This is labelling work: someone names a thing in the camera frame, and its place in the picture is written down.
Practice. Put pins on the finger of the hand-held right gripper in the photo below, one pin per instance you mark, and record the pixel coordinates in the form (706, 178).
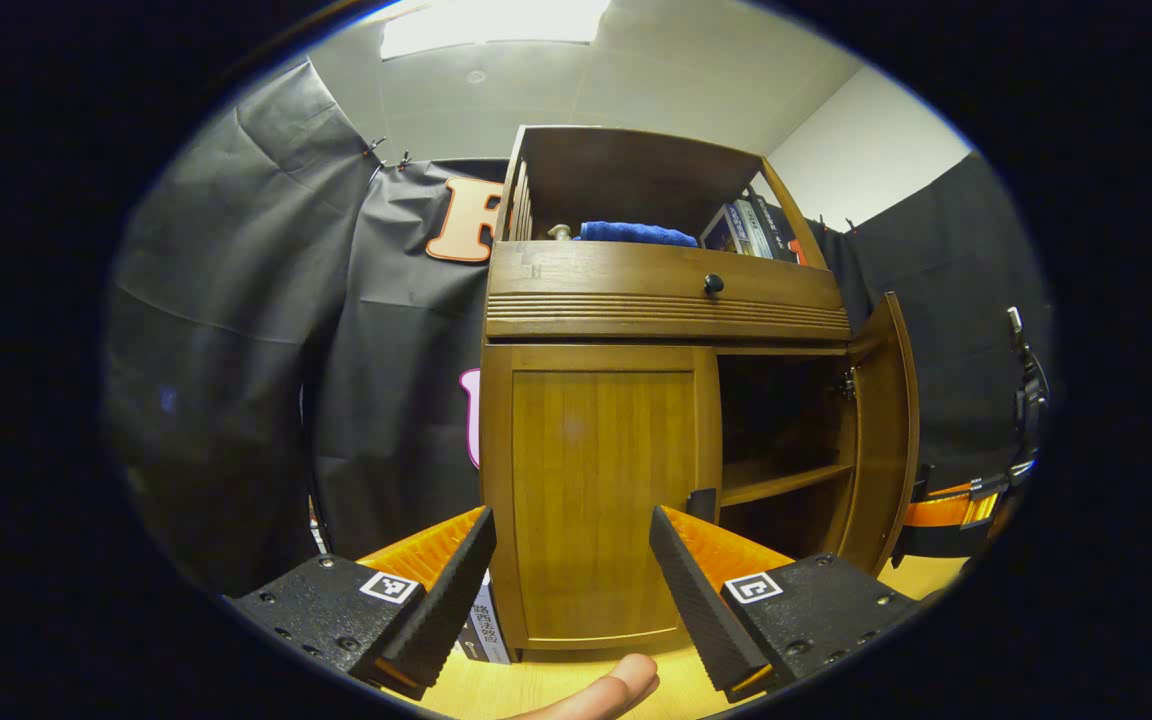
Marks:
(936, 535)

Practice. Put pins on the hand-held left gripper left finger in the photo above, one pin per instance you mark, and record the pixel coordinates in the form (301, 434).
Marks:
(451, 600)

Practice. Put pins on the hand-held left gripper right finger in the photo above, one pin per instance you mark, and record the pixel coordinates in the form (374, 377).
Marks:
(696, 610)

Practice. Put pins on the wooden cabinet door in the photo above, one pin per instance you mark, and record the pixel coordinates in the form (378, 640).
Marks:
(596, 460)
(886, 440)

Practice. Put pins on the wooden double-door shoe cabinet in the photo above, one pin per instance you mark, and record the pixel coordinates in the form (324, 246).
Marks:
(636, 180)

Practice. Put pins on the wooden cabinet drawer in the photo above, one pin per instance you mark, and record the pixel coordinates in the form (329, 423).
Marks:
(616, 280)

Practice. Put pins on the navy thick book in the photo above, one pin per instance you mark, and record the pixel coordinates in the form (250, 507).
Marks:
(466, 645)

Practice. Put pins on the pale blue thick book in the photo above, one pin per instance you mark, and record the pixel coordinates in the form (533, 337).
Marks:
(489, 630)

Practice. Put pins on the red slim book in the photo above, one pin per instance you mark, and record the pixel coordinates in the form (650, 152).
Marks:
(797, 252)

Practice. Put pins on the black slim book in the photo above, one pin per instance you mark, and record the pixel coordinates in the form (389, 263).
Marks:
(776, 235)

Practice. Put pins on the black backdrop cloth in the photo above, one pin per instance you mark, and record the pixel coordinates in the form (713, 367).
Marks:
(236, 380)

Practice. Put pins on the black round drawer knob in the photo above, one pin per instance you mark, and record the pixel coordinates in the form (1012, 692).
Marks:
(714, 284)

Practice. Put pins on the grey slim book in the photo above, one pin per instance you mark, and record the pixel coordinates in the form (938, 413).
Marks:
(748, 232)

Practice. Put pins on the dark blue slim book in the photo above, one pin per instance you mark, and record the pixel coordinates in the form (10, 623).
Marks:
(716, 232)

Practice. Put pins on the blue folded towel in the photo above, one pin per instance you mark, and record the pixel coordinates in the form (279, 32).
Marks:
(636, 234)

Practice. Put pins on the ceiling light panel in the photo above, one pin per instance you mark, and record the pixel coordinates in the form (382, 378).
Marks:
(491, 25)

